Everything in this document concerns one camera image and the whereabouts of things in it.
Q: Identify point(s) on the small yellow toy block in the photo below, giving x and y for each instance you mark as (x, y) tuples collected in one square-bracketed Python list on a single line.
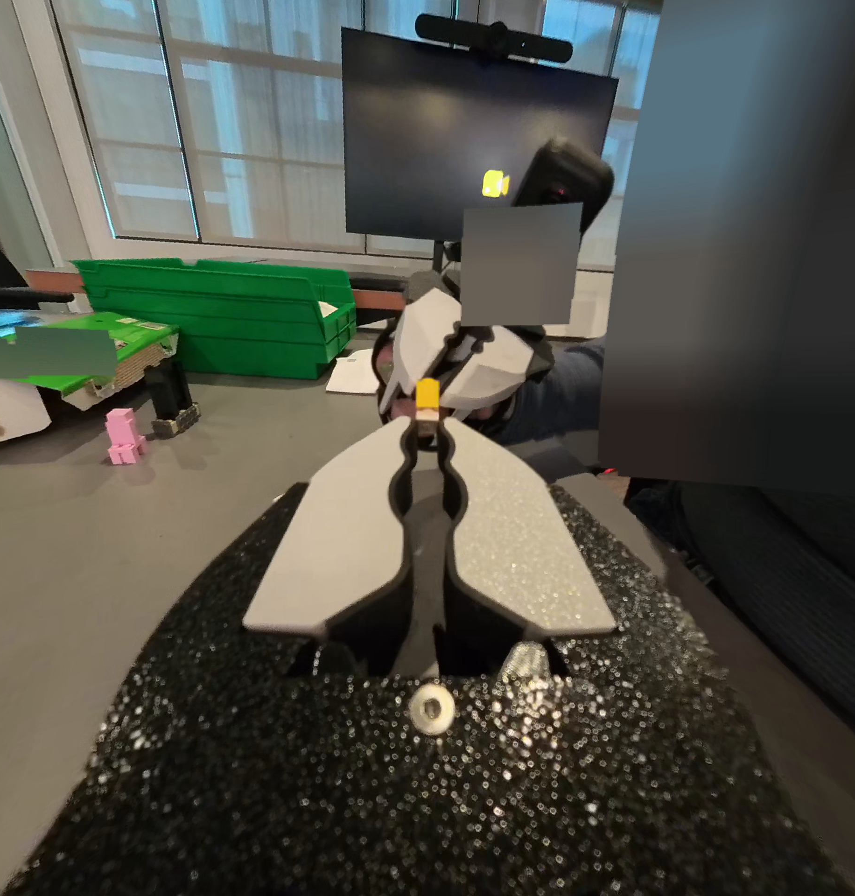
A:
[(427, 392)]

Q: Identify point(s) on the small white card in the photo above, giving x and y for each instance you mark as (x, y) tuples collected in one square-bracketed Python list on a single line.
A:
[(328, 308)]

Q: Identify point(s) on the green cardboard box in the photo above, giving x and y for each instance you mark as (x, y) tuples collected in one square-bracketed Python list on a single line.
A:
[(98, 329)]

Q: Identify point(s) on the small tan toy block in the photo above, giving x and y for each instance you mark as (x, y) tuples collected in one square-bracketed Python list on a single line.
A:
[(426, 421)]

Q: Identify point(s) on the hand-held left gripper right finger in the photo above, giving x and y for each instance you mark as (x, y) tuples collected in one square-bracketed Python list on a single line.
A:
[(525, 546)]

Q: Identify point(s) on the person's right forearm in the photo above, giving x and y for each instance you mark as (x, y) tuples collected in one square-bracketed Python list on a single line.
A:
[(567, 392)]

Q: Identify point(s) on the black monitor on stand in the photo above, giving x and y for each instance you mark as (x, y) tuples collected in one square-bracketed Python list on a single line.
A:
[(434, 140)]

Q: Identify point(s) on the green plastic bin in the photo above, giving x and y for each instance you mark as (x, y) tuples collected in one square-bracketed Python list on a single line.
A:
[(224, 315)]

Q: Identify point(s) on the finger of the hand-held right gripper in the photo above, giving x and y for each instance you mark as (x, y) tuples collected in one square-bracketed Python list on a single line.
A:
[(420, 329), (497, 367)]

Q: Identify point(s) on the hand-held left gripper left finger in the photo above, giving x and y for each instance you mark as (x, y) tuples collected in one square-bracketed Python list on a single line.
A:
[(329, 546)]

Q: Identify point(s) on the brown top side table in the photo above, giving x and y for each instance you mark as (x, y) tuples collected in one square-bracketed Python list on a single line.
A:
[(378, 292)]

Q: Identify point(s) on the black toy block figure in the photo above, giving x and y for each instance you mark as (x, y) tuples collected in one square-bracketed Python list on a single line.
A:
[(168, 399)]

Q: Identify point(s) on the person's dark clothed body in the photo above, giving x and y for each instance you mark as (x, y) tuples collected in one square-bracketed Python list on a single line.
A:
[(784, 595)]

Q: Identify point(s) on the grey desk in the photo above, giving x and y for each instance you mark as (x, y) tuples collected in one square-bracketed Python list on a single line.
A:
[(119, 553)]

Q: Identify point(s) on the white paper sheet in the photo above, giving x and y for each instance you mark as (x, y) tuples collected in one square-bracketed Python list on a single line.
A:
[(350, 378)]

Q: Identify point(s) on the black webcam bar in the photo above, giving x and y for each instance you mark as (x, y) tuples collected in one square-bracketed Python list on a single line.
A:
[(494, 38)]

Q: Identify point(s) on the pink toy pig figure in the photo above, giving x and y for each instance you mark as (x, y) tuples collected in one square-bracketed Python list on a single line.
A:
[(125, 437)]

